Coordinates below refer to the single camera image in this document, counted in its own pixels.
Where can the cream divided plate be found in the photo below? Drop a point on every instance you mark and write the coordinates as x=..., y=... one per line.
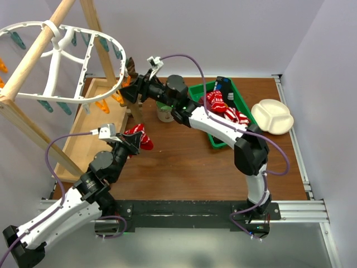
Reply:
x=272, y=116

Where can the black blue logo sock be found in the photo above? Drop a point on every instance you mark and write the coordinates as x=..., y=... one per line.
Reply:
x=224, y=86

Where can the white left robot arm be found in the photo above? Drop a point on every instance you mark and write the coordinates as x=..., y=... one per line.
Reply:
x=87, y=200

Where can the white oval sock hanger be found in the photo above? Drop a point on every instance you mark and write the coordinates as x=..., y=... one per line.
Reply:
x=64, y=64

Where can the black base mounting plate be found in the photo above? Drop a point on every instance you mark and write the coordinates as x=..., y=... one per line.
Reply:
x=196, y=214

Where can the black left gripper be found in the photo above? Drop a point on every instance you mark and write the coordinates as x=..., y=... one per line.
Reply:
x=131, y=142

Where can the wooden drying rack frame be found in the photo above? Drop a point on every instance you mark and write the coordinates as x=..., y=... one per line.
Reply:
x=42, y=43

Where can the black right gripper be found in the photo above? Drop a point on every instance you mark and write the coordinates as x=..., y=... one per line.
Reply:
x=130, y=93

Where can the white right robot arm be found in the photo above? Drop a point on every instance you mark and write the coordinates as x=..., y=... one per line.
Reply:
x=250, y=149

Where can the green ceramic mug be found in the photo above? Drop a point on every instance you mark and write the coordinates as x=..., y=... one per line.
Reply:
x=164, y=112

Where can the green plastic tray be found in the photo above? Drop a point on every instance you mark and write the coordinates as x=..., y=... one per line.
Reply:
x=198, y=93

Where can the red cat christmas sock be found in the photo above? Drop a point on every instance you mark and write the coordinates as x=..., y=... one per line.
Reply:
x=215, y=99
x=145, y=143

